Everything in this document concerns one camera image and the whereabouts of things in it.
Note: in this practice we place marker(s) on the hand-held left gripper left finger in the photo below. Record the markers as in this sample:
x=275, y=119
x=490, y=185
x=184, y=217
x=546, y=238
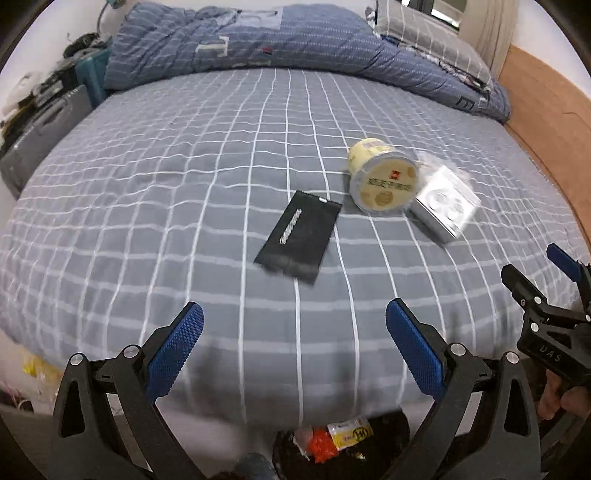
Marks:
x=178, y=346

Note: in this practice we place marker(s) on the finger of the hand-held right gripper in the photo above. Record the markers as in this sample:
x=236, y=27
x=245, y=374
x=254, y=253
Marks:
x=563, y=261
x=524, y=290

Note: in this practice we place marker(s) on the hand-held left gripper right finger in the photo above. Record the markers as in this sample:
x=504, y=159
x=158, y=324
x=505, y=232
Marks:
x=415, y=350

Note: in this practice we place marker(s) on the trash bin with black bag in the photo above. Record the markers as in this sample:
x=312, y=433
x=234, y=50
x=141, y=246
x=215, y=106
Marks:
x=383, y=443

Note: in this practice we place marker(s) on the person's right hand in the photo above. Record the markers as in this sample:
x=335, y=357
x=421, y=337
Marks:
x=549, y=397

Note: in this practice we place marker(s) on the yellow snack packet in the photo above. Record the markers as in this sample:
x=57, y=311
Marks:
x=348, y=431

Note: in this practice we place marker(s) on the white box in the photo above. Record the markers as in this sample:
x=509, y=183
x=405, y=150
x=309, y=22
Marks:
x=443, y=203

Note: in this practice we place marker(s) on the orange wrapper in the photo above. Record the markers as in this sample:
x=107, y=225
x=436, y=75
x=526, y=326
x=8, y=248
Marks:
x=321, y=445

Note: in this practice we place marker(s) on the yellow plastic bag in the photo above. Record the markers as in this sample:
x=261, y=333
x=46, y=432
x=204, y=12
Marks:
x=39, y=369

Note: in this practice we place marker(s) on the wooden headboard panel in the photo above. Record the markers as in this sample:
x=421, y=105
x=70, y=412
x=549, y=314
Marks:
x=545, y=120

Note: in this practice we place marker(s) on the blue slipper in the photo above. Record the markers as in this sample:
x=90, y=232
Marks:
x=256, y=468

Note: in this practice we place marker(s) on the grey checked bed sheet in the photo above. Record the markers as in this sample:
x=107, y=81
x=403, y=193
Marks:
x=184, y=184

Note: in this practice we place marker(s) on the black packet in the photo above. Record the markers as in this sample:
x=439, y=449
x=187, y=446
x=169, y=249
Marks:
x=300, y=235

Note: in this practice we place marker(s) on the yellow round tub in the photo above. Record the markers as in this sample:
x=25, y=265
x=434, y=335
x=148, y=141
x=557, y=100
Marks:
x=383, y=184

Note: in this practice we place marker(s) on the grey cabinet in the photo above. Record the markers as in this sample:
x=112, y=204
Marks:
x=23, y=438

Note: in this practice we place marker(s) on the beige curtain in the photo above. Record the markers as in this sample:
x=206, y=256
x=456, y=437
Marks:
x=489, y=27

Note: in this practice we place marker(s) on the grey suitcase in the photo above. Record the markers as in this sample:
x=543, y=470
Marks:
x=41, y=134

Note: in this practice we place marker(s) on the grey checked pillow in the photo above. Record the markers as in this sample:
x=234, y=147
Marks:
x=429, y=32

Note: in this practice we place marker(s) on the teal suitcase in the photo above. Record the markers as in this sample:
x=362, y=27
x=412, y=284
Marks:
x=92, y=78

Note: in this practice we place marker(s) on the white crumpled bag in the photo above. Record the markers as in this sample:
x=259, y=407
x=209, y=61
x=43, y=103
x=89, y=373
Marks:
x=18, y=92

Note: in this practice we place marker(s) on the blue striped quilt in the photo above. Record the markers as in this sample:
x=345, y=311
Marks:
x=277, y=41

